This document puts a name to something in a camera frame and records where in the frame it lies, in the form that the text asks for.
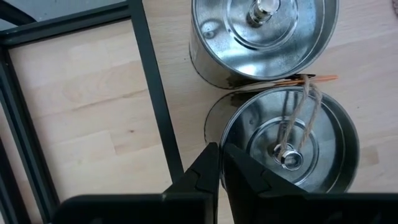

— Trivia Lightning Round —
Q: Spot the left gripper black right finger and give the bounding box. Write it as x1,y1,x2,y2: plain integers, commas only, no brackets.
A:
222,142,307,224

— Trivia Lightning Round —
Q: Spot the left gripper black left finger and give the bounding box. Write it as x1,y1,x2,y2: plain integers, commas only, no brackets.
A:
164,142,221,194

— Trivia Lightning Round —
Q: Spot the brown twine loop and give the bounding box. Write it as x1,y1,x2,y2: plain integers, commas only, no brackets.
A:
275,74,324,160

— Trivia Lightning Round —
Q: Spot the galvanised metal tin with twine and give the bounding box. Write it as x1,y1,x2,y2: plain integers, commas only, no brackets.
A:
203,86,361,194

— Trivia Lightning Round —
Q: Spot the orange paper tag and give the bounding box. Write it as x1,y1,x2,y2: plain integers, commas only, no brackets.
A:
273,73,339,88

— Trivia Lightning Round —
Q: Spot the black-framed wooden shelf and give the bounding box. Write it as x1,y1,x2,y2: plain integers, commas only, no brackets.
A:
0,0,398,224

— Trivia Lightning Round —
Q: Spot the galvanised metal tin with knob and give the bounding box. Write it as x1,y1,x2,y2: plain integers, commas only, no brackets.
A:
188,0,340,90

